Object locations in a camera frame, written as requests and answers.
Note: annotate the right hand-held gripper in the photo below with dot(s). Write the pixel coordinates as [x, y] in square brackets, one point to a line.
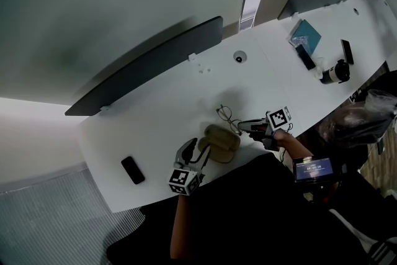
[277, 118]

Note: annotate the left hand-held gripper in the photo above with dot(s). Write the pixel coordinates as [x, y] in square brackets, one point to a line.
[181, 180]

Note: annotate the olive glasses case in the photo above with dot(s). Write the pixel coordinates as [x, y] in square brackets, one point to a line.
[221, 144]

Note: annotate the person's right forearm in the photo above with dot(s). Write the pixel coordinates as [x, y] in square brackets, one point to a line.
[294, 146]

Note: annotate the person's left forearm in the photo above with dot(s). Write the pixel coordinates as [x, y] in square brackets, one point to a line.
[180, 226]

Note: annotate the black smartphone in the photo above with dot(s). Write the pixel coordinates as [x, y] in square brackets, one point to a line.
[133, 170]
[347, 51]
[305, 57]

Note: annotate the wrist-mounted screen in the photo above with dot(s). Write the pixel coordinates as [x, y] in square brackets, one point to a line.
[313, 169]

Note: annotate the person's black clothing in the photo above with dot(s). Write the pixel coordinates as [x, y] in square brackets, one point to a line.
[248, 220]

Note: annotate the black water bottle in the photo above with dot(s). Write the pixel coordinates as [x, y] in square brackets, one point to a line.
[335, 72]

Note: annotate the long dark desk divider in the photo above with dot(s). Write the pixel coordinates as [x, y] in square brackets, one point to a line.
[145, 68]

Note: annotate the black office chair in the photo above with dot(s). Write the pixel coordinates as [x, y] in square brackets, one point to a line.
[142, 242]

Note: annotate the teal notebook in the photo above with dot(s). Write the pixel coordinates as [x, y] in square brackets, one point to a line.
[310, 34]

